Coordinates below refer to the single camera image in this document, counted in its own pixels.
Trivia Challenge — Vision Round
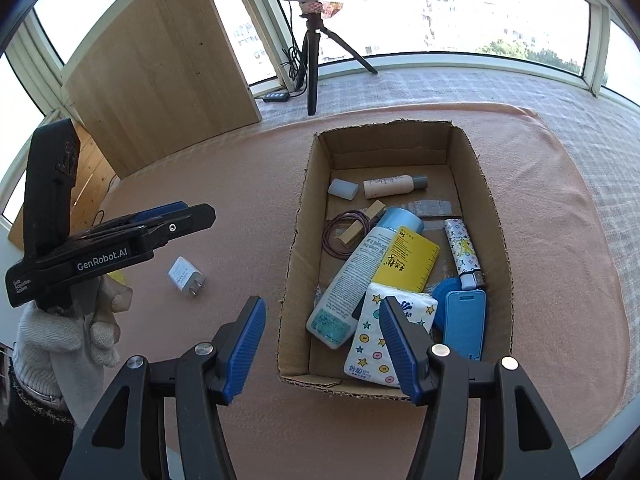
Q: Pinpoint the star patterned tissue pack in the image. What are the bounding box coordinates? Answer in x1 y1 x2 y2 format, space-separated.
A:
342 282 440 389

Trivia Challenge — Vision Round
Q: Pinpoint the blue plastic phone stand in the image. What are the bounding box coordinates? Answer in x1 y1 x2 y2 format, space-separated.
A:
444 288 487 361

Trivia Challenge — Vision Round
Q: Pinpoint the white USB wall charger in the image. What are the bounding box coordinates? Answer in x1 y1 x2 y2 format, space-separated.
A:
168 256 205 297

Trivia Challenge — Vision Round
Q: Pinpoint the round blue tin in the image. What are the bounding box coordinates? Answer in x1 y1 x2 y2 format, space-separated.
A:
432 276 461 333

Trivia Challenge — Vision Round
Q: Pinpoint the white lotion bottle blue cap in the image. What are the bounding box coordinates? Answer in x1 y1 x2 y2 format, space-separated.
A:
306 207 424 350

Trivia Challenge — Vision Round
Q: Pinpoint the yellow black box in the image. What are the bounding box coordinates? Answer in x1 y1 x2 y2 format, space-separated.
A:
372 226 439 292

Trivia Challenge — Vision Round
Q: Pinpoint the patterned white lighter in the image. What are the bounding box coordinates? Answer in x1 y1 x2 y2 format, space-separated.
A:
444 219 486 290

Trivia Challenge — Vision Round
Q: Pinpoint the dark red hair tie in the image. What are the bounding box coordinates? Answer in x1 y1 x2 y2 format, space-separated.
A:
321 209 371 261

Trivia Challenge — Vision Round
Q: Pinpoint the wooden clothespin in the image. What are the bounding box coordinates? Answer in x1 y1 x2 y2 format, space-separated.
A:
338 200 386 247

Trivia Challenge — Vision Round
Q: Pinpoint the small pink cosmetic bottle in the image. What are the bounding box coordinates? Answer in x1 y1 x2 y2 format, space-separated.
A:
363 174 428 200

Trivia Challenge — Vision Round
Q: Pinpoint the small white translucent cap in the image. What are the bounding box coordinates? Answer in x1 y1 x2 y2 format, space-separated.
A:
328 179 359 202

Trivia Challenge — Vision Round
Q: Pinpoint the yellow plastic shuttlecock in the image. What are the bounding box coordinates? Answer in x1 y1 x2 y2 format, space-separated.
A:
108 270 126 285

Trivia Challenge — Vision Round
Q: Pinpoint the left black sleeve forearm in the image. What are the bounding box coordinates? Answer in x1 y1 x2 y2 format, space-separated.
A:
1 341 75 479

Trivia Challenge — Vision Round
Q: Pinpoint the left white gloved hand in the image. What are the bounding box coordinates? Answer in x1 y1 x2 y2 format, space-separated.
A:
12 275 134 429

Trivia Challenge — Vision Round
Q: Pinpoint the open cardboard box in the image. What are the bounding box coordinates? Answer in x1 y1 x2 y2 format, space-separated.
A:
277 120 513 399

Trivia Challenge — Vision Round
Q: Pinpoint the large wooden board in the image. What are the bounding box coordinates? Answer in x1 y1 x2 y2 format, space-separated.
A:
63 0 262 178

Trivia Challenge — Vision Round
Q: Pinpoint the black tripod stand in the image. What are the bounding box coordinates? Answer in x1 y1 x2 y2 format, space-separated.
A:
282 1 379 117

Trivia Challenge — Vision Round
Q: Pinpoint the checkered white bedsheet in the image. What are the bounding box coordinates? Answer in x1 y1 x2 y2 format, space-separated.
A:
254 66 640 401

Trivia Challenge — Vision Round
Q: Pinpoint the black inline cable remote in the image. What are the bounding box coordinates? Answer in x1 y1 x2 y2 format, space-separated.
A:
262 91 291 103

